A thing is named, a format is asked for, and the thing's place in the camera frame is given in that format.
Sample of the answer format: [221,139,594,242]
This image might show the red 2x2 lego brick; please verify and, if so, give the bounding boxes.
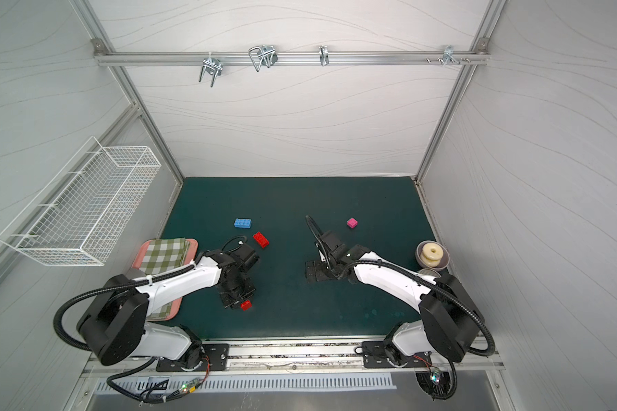
[240,300,252,311]

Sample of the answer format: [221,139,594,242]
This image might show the red 2x4 lego brick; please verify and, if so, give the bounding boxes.
[252,232,269,248]

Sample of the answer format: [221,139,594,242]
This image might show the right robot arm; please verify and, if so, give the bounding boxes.
[305,231,495,368]

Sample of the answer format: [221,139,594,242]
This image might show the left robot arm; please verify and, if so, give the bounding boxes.
[76,242,259,371]

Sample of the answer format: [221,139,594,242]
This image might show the magenta 2x2 lego brick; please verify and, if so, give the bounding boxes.
[346,217,358,229]

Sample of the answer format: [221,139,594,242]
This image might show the light blue 2x4 lego brick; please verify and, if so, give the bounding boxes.
[234,219,252,229]

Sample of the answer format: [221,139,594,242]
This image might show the pink tray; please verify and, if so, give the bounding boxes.
[131,237,200,322]

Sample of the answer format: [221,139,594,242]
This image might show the green table mat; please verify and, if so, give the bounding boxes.
[163,177,434,340]

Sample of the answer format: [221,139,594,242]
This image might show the green checkered cloth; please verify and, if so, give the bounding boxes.
[140,237,191,319]

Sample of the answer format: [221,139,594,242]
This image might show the metal hook clamp middle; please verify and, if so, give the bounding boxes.
[248,45,279,72]

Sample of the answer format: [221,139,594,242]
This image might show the metal hook clamp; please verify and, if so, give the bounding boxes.
[248,45,279,72]
[199,55,223,87]

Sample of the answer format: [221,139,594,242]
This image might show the metal hook clamp left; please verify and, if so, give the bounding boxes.
[199,55,223,87]

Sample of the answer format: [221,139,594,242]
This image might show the metal clamp right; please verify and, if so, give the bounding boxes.
[425,46,471,66]

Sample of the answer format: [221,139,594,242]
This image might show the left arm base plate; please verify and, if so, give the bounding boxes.
[156,344,230,373]

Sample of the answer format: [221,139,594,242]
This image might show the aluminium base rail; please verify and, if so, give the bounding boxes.
[81,335,506,377]

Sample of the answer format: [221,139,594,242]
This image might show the white slotted cable duct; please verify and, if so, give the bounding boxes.
[116,373,397,395]

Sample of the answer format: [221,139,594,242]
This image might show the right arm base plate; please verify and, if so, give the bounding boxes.
[354,341,432,370]

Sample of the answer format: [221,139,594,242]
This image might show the bowl with cream ring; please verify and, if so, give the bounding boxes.
[415,241,450,272]

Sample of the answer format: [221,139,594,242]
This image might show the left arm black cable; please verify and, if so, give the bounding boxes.
[52,235,248,405]

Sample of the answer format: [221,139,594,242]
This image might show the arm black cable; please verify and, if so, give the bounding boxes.
[52,235,248,405]
[305,214,497,401]

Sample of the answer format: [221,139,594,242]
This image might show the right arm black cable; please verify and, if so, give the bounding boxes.
[305,214,497,401]

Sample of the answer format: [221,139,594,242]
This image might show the white wire basket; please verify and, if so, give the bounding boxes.
[0,137,161,267]

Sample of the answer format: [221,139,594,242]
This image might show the metal ring clamp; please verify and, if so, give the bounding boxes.
[319,46,329,67]

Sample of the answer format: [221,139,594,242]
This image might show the aluminium crossbar rail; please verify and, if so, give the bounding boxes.
[94,49,491,67]

